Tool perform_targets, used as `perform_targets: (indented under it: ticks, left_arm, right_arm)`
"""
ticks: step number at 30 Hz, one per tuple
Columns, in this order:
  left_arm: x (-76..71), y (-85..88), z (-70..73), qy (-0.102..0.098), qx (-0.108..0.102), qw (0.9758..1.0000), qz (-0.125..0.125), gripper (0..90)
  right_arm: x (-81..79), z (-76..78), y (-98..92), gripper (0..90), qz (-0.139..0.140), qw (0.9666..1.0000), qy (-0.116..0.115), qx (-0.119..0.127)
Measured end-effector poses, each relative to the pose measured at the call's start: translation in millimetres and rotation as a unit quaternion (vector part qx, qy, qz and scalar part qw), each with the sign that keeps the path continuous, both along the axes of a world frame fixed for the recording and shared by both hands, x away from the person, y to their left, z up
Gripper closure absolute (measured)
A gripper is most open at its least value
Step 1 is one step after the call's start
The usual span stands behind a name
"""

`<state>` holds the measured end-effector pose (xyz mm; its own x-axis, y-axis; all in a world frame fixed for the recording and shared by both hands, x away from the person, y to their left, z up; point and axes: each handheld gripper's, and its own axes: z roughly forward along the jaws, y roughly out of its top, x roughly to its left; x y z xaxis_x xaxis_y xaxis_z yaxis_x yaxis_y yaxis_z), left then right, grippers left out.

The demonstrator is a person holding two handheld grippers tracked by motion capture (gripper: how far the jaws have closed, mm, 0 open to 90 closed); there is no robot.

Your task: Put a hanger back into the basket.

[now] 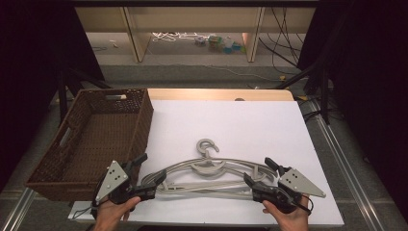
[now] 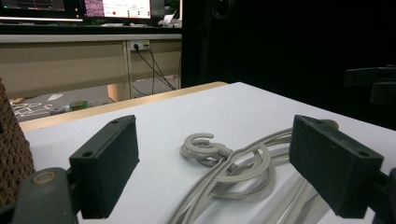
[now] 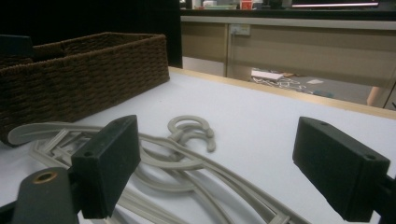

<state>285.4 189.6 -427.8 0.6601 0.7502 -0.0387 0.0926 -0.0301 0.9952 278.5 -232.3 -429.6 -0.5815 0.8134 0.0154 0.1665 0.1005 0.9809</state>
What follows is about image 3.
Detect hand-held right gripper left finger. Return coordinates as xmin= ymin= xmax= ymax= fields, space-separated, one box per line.
xmin=70 ymin=114 xmax=142 ymax=220

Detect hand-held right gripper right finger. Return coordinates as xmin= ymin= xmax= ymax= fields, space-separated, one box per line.
xmin=292 ymin=116 xmax=391 ymax=223

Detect grey plastic clothes hanger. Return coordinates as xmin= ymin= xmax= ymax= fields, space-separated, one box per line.
xmin=7 ymin=115 xmax=312 ymax=224
xmin=31 ymin=133 xmax=237 ymax=224
xmin=29 ymin=125 xmax=293 ymax=224

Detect brown woven basket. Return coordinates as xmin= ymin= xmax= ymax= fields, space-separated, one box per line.
xmin=0 ymin=31 xmax=171 ymax=147

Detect white paper sheet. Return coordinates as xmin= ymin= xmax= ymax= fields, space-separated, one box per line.
xmin=251 ymin=69 xmax=285 ymax=81

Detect wooden shelf unit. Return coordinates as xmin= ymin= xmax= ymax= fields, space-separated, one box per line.
xmin=180 ymin=8 xmax=396 ymax=110

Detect bright light bar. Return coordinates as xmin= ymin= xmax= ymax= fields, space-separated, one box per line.
xmin=291 ymin=2 xmax=380 ymax=8

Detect white cables on floor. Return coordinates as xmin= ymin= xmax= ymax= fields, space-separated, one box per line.
xmin=251 ymin=76 xmax=310 ymax=93

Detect white wall socket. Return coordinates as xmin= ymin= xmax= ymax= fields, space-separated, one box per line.
xmin=229 ymin=23 xmax=251 ymax=36

